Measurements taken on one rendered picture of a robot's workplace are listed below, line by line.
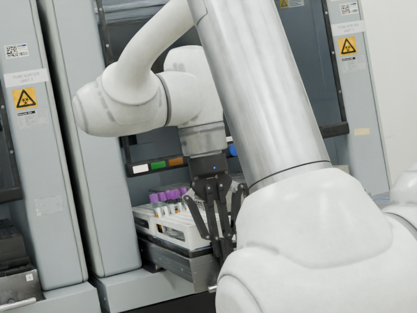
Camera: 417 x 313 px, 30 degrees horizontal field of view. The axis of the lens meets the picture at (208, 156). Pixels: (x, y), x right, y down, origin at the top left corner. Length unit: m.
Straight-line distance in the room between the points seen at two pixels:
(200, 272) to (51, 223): 0.48
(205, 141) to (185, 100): 0.09
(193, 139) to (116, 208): 0.48
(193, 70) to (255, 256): 0.71
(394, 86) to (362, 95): 1.36
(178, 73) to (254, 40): 0.58
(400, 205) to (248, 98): 0.22
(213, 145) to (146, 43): 0.27
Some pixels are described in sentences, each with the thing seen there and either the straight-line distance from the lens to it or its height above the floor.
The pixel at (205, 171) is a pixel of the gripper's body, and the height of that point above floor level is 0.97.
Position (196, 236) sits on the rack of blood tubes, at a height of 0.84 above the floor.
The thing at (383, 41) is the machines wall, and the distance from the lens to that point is 3.50.
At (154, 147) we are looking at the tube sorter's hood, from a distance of 1.91.
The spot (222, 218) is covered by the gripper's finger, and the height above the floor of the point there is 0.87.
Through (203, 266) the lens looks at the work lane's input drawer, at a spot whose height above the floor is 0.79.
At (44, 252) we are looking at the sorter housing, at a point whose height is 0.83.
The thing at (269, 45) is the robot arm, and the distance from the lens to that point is 0.91.
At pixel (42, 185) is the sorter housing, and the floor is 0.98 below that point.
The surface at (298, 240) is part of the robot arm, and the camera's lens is 0.81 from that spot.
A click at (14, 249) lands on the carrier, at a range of 1.87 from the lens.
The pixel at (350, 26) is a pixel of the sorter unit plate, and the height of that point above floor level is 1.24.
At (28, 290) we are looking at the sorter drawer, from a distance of 1.81.
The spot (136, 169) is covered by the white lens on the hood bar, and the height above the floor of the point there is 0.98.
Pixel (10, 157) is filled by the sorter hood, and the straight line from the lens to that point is 1.86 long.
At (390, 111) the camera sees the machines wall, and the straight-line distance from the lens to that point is 3.49.
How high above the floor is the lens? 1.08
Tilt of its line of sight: 3 degrees down
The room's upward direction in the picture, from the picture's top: 10 degrees counter-clockwise
